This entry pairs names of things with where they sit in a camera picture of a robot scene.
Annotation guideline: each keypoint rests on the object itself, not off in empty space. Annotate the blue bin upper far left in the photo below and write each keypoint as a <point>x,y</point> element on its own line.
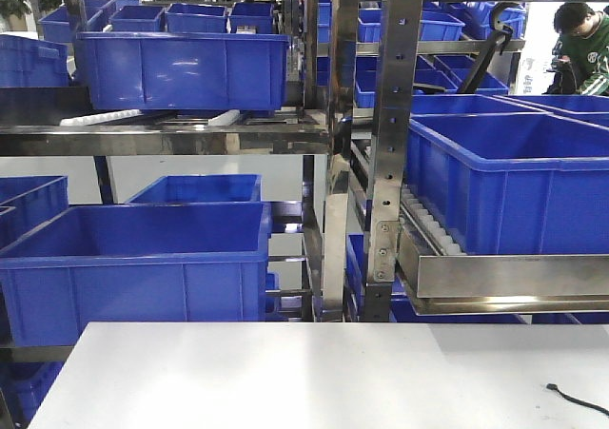
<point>30,63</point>

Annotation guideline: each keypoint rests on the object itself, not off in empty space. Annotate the person in green jacket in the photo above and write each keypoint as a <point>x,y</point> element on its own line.
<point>583,44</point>

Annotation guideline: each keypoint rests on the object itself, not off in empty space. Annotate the large blue bin right shelf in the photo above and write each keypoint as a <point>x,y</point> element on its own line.
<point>524,184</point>

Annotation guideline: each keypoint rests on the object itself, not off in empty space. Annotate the large blue bin upper shelf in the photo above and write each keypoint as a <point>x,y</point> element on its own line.
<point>185,71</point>

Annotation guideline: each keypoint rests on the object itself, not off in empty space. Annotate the blue bin far left edge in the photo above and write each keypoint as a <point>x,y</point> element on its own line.
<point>28,201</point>

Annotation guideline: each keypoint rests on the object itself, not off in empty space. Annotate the stainless steel shelving rack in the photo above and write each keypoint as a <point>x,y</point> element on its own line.
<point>396,245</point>

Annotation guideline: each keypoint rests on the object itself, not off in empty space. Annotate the large blue bin shelf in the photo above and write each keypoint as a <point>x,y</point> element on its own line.
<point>524,184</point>
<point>185,71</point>

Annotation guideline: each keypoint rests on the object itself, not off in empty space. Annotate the large blue bin lower left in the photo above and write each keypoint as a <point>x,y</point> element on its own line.
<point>136,263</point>

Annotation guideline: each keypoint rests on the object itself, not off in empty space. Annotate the blue bin behind lower left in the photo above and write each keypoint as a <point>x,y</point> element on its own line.
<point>182,189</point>

